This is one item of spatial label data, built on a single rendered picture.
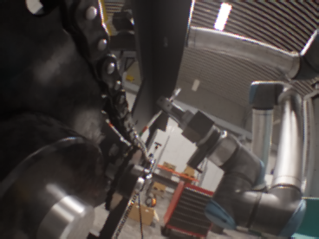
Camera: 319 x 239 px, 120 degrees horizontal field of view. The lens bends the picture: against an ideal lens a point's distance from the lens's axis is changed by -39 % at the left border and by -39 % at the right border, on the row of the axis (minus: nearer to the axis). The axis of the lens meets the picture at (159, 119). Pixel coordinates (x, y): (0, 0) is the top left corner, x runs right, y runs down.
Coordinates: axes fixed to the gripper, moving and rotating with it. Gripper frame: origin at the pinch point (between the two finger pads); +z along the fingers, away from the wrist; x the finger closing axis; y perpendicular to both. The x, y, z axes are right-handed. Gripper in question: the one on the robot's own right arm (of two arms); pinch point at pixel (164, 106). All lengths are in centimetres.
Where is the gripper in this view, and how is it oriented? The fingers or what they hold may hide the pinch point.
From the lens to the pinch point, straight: 42.4
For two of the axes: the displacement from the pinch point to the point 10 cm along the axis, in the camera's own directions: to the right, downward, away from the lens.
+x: -0.2, -2.6, -9.7
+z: -7.8, -6.0, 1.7
